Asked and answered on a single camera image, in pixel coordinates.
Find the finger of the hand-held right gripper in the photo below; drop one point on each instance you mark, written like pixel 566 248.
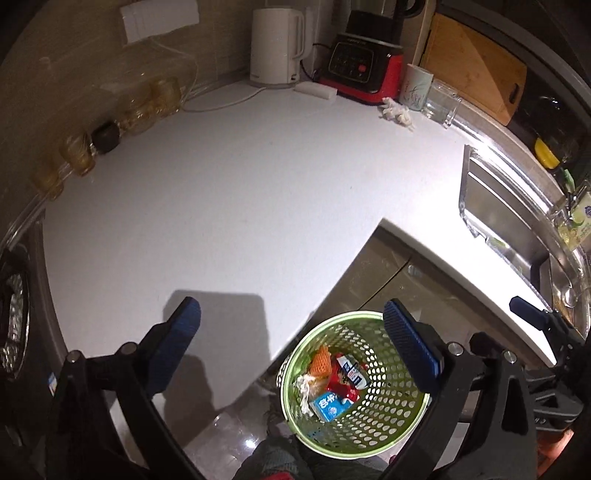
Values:
pixel 554 401
pixel 526 310

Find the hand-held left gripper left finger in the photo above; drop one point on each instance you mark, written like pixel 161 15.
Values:
pixel 178 332

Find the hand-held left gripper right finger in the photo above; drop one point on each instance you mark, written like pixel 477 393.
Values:
pixel 411 346

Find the small white blue carton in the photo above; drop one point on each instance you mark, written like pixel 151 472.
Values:
pixel 353 371

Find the green perforated waste basket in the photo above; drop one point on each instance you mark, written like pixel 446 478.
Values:
pixel 392 415

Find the red snack packet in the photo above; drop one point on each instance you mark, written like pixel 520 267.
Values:
pixel 341 385

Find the orange foam fruit net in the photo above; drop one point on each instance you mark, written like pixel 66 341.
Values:
pixel 321 362

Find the blue and white wrapper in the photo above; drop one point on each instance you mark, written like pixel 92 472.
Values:
pixel 330 406

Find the large white tissue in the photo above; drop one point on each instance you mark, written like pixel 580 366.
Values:
pixel 307 390

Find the brown cabinet door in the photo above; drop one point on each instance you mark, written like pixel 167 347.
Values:
pixel 369 286

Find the stainless steel sink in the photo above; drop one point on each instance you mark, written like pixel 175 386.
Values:
pixel 517 207

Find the dish soap bottle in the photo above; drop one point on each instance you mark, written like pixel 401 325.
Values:
pixel 577 217

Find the yellow sponge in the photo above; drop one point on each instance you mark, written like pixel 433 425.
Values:
pixel 547 152

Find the amber ribbed glass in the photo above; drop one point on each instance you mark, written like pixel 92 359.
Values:
pixel 78 154
pixel 46 177
pixel 164 94

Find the clear glass mug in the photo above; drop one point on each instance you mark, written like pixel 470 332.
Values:
pixel 127 117
pixel 147 107

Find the clear glass tumbler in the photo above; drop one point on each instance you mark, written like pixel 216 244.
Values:
pixel 441 104

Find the small crumpled white tissue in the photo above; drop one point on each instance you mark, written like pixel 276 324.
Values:
pixel 397 113

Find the white patterned mug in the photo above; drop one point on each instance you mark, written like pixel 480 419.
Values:
pixel 415 87

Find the wooden cutting board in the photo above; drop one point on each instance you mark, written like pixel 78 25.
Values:
pixel 475 64

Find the white power adapter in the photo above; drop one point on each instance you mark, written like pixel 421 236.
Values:
pixel 316 90

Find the black red blender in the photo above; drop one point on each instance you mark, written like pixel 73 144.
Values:
pixel 355 60

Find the white electric kettle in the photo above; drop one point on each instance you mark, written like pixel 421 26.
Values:
pixel 274 46

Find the white wall socket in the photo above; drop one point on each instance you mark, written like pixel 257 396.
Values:
pixel 157 18

